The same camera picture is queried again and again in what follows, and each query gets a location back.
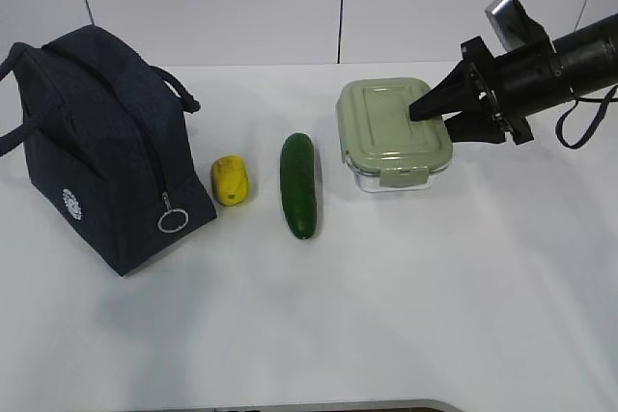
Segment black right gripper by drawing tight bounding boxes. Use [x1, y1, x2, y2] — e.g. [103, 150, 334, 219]
[409, 37, 561, 145]

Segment dark navy lunch bag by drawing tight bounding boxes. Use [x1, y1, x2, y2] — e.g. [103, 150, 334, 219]
[1, 25, 216, 276]

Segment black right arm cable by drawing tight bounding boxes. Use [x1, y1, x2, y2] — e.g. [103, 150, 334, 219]
[554, 86, 618, 149]

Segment green cucumber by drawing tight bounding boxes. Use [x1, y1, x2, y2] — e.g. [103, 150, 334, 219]
[279, 132, 318, 240]

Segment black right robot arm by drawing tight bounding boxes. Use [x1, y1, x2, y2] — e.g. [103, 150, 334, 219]
[409, 15, 617, 150]

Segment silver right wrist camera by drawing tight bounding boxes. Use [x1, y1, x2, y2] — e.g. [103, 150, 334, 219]
[485, 0, 548, 52]

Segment glass container green lid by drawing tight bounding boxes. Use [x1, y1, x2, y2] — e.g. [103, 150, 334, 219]
[336, 77, 453, 193]

